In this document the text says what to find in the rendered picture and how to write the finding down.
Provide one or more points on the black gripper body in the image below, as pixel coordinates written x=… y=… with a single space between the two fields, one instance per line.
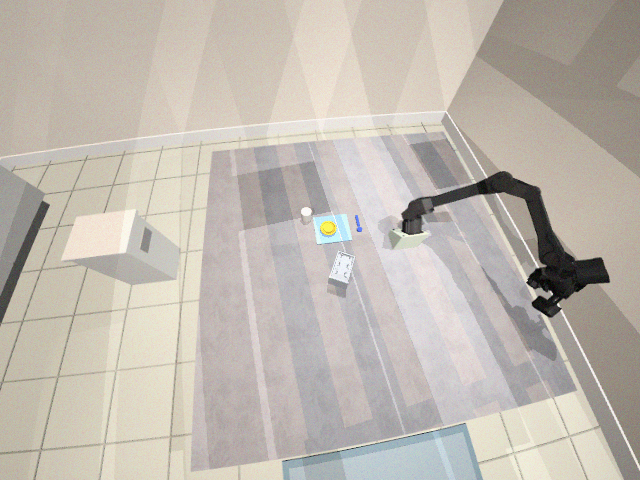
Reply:
x=547 y=307

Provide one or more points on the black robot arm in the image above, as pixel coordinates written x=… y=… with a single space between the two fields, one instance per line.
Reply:
x=561 y=266

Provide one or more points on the light blue square mat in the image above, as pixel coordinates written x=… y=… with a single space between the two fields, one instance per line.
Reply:
x=342 y=232

